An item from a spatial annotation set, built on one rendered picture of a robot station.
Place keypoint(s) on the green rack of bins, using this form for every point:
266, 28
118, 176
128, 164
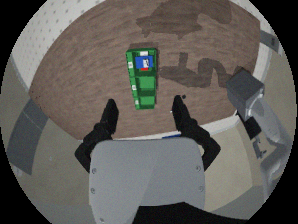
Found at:
144, 96

